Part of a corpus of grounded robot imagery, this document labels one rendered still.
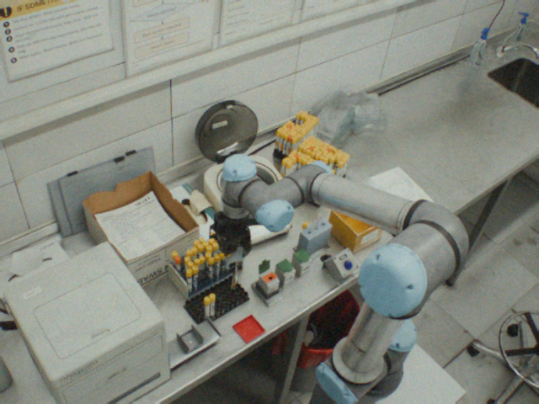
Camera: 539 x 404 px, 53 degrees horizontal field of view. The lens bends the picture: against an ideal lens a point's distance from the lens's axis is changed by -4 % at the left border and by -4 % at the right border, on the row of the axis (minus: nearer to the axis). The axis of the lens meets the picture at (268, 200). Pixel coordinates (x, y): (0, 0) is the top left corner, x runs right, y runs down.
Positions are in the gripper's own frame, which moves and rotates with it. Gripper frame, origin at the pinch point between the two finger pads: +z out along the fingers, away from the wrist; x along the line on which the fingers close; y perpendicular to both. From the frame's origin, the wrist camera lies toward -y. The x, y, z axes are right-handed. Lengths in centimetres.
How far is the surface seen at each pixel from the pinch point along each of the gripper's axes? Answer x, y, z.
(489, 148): 3, -128, 17
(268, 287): 7.3, -6.3, 11.0
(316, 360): 16, -30, 68
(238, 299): 3.7, 1.1, 15.3
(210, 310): 3.3, 10.8, 13.0
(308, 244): 2.4, -25.8, 10.0
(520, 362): 66, -117, 92
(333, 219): -1.2, -39.9, 10.4
